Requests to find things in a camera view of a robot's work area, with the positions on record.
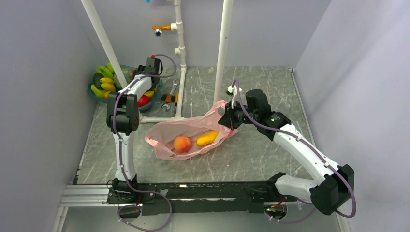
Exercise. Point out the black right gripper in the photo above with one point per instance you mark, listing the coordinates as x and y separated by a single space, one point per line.
228 119

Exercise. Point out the yellow corn cob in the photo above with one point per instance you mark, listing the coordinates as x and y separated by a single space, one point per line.
207 138

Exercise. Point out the peach fake fruit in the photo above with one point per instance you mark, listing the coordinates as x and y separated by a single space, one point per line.
182 144

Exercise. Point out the pink peach-print plastic bag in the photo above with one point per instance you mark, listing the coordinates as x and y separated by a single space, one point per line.
162 135

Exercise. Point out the dark green avocado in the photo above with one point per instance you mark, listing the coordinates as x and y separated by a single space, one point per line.
96 80

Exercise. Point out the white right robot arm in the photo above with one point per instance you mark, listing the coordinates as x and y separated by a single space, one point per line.
331 188

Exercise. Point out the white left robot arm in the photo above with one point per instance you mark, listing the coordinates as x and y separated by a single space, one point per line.
123 119

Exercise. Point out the silver wrench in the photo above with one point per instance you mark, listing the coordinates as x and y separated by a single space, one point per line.
167 106

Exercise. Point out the yellow banana in basket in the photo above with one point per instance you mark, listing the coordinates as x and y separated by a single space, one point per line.
150 93

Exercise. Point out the orange faucet valve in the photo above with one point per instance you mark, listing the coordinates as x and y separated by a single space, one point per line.
158 30

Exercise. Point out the yellow banana bunch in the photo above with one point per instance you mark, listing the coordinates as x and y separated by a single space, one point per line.
108 86

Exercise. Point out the green banana bunch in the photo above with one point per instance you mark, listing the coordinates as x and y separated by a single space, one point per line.
107 71

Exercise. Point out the teal fruit basket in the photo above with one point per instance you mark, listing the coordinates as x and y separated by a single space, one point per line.
129 72

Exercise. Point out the white left slanted pole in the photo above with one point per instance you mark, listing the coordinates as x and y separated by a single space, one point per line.
104 40

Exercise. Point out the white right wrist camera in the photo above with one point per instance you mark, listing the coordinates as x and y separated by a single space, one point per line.
235 95

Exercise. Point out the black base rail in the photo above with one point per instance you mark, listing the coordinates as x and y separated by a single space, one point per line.
197 197

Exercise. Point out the aluminium frame rail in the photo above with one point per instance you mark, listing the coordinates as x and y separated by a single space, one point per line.
84 196

